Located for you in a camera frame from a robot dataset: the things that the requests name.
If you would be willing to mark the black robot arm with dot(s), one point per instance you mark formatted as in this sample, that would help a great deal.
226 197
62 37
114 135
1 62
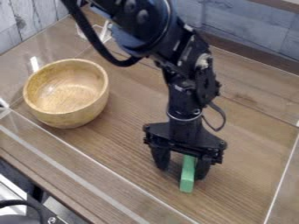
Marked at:
150 31

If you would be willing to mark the clear acrylic corner bracket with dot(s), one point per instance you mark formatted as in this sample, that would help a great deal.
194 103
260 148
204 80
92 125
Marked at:
102 30

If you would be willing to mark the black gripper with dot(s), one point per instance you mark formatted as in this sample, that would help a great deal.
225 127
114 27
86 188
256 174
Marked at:
185 136

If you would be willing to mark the green rectangular block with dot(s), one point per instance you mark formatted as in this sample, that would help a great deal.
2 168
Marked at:
188 178

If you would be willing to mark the wooden bowl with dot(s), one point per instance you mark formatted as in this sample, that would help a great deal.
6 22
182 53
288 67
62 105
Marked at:
68 92

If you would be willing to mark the black metal bracket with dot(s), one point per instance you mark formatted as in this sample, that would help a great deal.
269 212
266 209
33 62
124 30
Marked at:
41 213

